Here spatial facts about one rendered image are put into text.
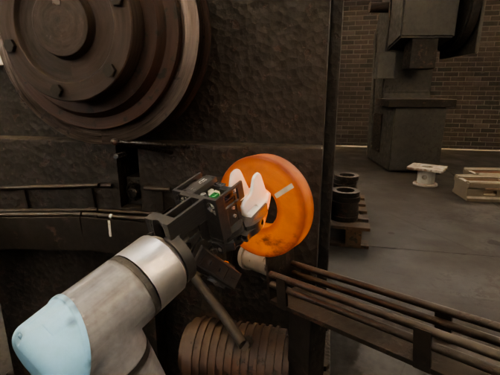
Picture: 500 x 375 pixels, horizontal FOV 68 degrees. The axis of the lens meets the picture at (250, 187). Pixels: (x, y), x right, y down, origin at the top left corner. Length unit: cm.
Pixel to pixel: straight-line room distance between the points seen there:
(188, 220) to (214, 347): 41
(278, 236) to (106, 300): 28
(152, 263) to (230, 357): 42
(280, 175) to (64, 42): 48
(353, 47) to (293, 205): 640
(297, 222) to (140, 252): 23
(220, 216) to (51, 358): 21
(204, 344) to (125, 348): 42
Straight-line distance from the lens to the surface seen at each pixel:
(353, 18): 693
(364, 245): 253
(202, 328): 80
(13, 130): 124
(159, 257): 39
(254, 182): 50
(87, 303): 36
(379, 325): 59
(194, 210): 42
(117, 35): 75
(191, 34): 78
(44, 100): 94
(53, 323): 36
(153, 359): 42
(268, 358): 76
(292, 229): 53
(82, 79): 80
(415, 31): 489
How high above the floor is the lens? 100
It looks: 15 degrees down
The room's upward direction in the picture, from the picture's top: straight up
